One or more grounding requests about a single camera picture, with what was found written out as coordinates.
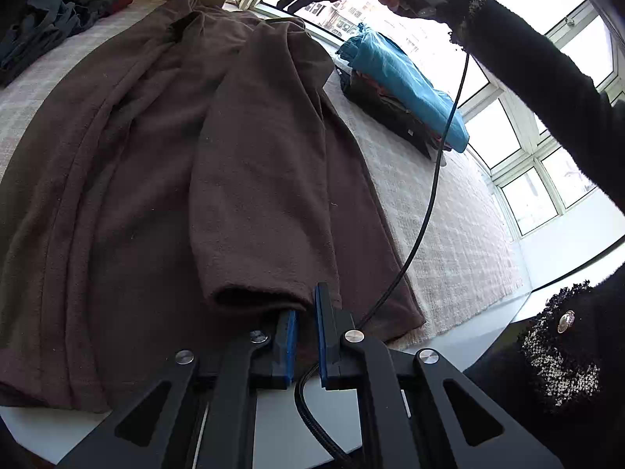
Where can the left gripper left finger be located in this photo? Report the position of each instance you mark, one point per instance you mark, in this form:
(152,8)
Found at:
(199,411)

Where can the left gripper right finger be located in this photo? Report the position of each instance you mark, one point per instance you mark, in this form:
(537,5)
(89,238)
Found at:
(417,410)

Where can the brown fleece garment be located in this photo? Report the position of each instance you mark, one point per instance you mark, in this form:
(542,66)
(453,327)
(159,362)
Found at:
(188,177)

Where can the person's right forearm black sleeve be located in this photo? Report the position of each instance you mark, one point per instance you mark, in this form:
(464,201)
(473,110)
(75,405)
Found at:
(583,120)

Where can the folded teal garment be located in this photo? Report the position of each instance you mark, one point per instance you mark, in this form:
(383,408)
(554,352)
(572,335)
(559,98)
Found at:
(373,54)

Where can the person's black tweed torso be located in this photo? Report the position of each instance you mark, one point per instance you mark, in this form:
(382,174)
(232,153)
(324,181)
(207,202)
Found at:
(562,376)

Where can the pink plaid table cloth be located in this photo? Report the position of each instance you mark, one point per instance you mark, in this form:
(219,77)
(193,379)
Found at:
(466,272)

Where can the dark blue-grey garment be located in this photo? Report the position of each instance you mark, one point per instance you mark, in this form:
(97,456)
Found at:
(40,27)

